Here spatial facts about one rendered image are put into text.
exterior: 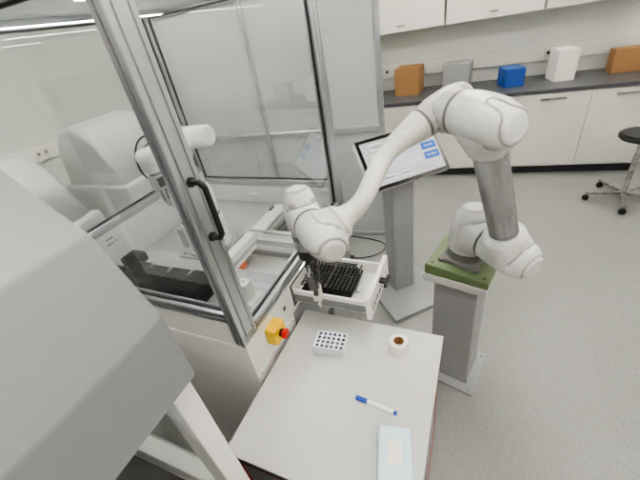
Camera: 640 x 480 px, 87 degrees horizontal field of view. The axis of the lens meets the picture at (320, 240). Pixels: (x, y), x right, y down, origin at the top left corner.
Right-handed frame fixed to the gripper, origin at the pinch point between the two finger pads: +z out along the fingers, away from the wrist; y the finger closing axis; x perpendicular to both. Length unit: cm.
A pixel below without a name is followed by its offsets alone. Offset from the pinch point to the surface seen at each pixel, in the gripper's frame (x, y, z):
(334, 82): 7, 192, -38
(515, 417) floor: -85, 13, 100
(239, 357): 27.8, -18.0, 13.8
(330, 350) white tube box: -2.6, -8.2, 21.6
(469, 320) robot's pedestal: -62, 31, 49
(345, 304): -8.0, 7.8, 14.0
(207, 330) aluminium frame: 37.6, -15.3, 3.0
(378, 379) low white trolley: -20.2, -17.8, 24.8
